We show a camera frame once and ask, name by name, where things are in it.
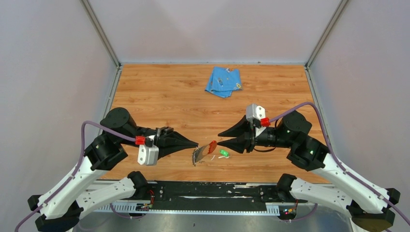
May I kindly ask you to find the blue folded cloth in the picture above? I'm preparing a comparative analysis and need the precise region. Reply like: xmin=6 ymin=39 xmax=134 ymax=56
xmin=205 ymin=66 xmax=243 ymax=98

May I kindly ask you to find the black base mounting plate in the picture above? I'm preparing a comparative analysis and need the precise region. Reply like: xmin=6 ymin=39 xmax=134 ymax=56
xmin=128 ymin=181 xmax=297 ymax=212

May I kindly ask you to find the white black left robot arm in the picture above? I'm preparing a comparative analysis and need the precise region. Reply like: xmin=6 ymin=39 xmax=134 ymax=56
xmin=28 ymin=107 xmax=198 ymax=232

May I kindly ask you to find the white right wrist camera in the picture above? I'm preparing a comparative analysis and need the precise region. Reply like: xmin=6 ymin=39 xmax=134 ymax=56
xmin=246 ymin=103 xmax=266 ymax=137

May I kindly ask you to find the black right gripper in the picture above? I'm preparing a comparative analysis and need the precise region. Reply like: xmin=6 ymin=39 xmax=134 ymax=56
xmin=217 ymin=116 xmax=293 ymax=154

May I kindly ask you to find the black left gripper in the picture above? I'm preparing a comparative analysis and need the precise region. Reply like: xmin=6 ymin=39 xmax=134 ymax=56
xmin=120 ymin=126 xmax=200 ymax=160

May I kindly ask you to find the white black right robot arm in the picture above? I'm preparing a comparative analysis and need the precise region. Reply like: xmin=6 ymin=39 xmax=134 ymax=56
xmin=219 ymin=111 xmax=400 ymax=232

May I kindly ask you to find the metal keyring plate with spring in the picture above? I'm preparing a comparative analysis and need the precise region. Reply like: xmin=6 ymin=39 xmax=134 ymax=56
xmin=191 ymin=140 xmax=217 ymax=166

